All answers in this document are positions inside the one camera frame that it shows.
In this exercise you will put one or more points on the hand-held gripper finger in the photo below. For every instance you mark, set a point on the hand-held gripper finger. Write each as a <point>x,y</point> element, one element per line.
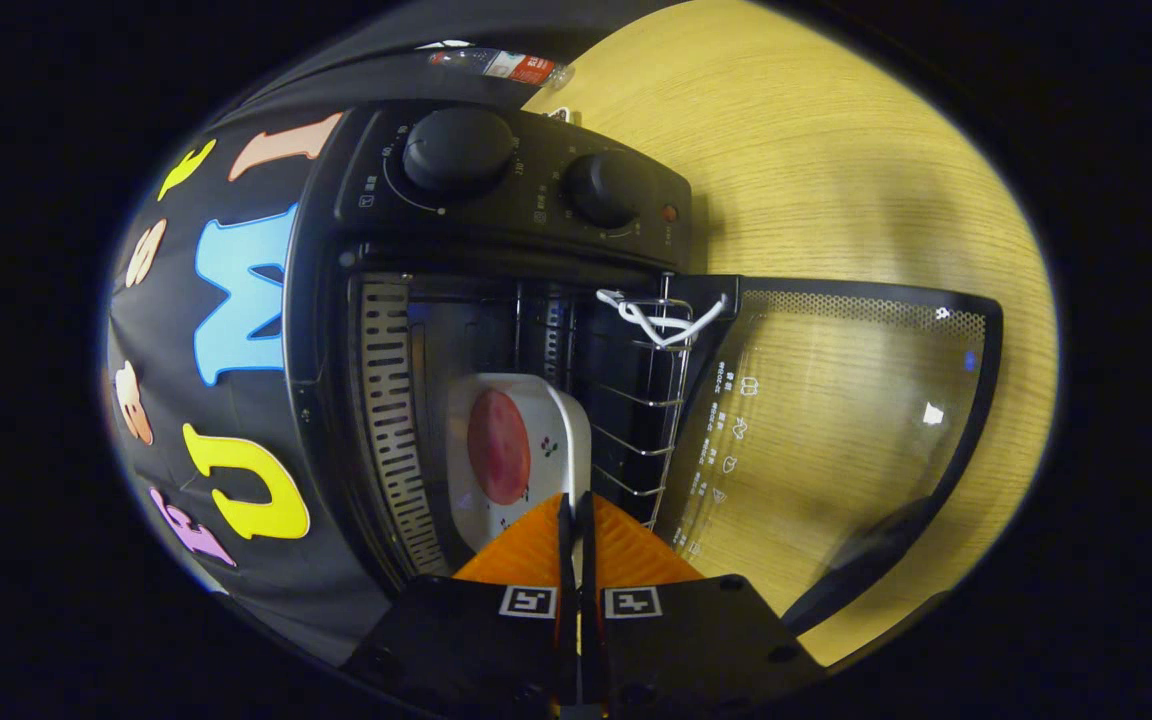
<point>586,550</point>
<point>565,550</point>

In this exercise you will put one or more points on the pink round meat slice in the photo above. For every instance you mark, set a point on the pink round meat slice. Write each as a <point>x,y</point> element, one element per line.
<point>498,447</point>

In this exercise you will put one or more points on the white food tray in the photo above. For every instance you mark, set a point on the white food tray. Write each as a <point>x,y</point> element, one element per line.
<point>561,420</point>

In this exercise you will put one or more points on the black toaster oven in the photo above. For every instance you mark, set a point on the black toaster oven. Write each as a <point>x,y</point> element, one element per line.
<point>536,190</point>

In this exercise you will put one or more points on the clear water bottle red label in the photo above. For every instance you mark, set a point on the clear water bottle red label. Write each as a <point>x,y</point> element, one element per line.
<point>526,68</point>

